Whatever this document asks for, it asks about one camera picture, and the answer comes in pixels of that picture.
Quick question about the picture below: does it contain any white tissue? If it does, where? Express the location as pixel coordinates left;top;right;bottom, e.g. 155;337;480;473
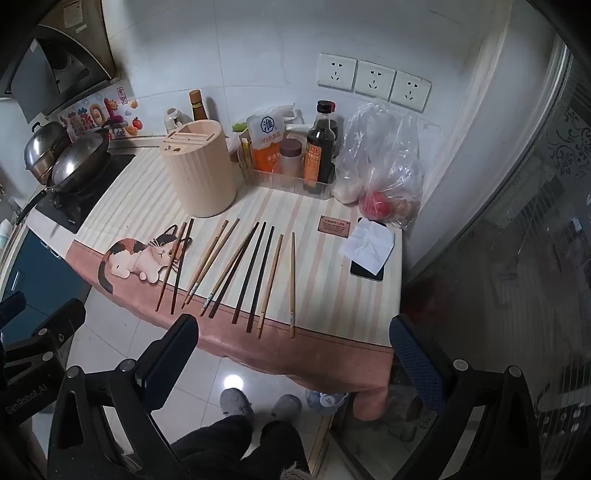
339;218;396;274

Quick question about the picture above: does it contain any person's right leg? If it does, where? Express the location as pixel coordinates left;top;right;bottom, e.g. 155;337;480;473
240;421;311;480

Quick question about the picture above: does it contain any white powder bag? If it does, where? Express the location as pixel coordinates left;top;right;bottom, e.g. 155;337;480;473
333;168;368;205

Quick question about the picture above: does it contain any blue base cabinet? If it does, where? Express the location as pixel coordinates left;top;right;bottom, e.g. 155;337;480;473
0;226;92;342

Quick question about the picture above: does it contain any brown lidded jar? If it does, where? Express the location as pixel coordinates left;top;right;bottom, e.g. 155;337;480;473
278;138;305;179

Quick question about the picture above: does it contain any steel pot with lid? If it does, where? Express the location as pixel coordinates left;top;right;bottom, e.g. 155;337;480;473
24;121;71;183

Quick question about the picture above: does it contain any grey slipper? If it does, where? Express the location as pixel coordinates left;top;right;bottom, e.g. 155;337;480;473
270;394;302;422
220;388;254;423

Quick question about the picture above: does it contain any cat print tablecloth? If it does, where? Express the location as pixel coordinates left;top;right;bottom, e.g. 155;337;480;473
65;145;404;422

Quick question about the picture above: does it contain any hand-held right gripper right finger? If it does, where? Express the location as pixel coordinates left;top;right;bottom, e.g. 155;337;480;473
389;314;542;480

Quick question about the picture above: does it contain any clear plastic bag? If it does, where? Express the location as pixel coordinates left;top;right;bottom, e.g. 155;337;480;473
332;102;426;230

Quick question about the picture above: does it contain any brown capped glass bottle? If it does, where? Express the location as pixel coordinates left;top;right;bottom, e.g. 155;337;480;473
188;89;208;122

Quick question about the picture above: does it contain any person's left leg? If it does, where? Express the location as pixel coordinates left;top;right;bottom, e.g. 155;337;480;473
171;414;252;480

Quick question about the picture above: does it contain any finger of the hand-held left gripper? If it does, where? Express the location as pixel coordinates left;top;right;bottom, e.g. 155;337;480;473
23;299;87;370
0;290;27;325

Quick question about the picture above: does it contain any red tomato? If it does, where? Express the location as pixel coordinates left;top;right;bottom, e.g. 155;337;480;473
362;190;394;221

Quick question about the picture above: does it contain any black induction cooktop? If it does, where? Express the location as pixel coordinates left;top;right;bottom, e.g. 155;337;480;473
34;152;137;234

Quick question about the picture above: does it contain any clear plastic organizer tray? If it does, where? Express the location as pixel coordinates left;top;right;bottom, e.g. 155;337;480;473
238;134;339;200

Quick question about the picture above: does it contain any colourful wall sticker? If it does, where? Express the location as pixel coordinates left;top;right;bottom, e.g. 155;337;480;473
58;88;141;139

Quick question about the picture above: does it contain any steel wok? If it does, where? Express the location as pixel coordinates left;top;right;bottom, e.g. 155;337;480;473
16;131;112;227

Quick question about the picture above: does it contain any dark sauce bottle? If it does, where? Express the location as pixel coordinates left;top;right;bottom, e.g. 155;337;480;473
303;100;341;185

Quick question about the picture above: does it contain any person's leg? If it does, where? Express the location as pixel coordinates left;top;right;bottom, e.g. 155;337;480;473
171;414;252;480
240;421;311;480

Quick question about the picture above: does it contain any brown wooden chopstick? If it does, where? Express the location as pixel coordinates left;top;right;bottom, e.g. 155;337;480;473
156;223;187;312
257;233;284;339

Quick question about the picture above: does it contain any black smartphone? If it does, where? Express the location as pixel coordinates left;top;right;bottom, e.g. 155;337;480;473
349;217;389;283

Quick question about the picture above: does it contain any range hood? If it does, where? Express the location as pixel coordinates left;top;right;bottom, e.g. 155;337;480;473
0;23;118;124

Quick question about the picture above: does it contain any glass sliding door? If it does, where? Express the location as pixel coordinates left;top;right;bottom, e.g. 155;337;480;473
416;37;591;480

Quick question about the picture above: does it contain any white round bowl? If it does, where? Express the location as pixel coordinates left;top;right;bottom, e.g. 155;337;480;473
160;119;238;217

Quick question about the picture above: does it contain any white ceramic cup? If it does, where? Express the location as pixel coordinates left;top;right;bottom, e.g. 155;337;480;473
164;108;194;134

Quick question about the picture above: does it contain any white and orange bag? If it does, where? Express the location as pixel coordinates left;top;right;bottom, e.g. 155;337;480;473
246;104;296;174

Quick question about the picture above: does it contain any dark wooden chopstick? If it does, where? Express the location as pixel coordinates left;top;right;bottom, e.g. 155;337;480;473
171;218;195;316
246;225;275;333
232;222;267;325
209;222;262;320

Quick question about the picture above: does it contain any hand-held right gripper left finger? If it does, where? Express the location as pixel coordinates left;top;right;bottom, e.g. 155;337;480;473
46;314;200;480

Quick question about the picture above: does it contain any white wall socket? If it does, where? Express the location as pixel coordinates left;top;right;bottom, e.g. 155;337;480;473
390;70;432;113
317;53;357;90
355;60;396;98

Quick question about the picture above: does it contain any plastic water bottle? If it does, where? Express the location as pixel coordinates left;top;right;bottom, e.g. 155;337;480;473
305;390;350;411

